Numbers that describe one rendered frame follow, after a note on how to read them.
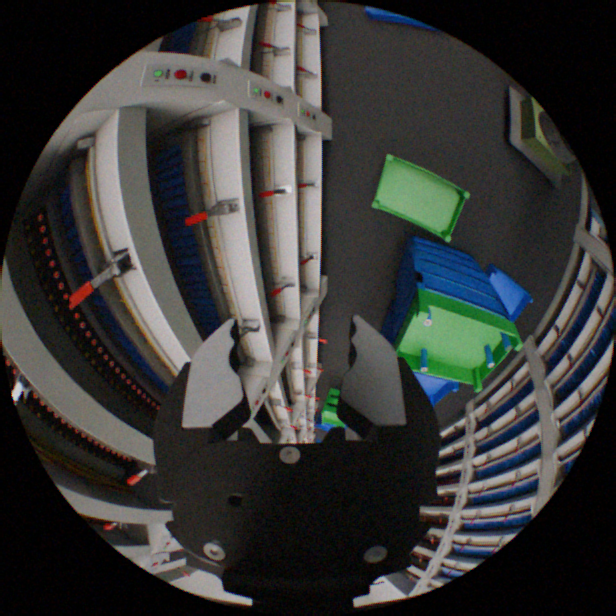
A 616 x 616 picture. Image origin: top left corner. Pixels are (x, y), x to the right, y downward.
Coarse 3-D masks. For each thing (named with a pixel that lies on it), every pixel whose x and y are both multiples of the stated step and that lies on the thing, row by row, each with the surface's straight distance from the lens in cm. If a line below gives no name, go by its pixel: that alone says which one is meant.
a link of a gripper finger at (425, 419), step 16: (400, 368) 10; (416, 384) 9; (416, 400) 9; (416, 416) 8; (432, 416) 8; (384, 432) 7; (400, 432) 8; (416, 432) 8; (432, 432) 8; (400, 448) 7; (416, 448) 8; (432, 448) 8; (416, 464) 7; (432, 464) 8; (432, 480) 7; (432, 496) 7
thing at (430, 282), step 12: (420, 276) 49; (432, 276) 51; (420, 288) 44; (432, 288) 53; (444, 288) 49; (456, 288) 52; (408, 300) 50; (468, 300) 51; (480, 300) 54; (492, 300) 59; (504, 312) 58; (396, 324) 58; (396, 336) 57
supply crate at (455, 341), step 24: (408, 312) 46; (432, 312) 47; (456, 312) 42; (480, 312) 49; (408, 336) 52; (432, 336) 52; (456, 336) 53; (480, 336) 56; (408, 360) 55; (432, 360) 59; (456, 360) 61; (480, 360) 64; (480, 384) 63
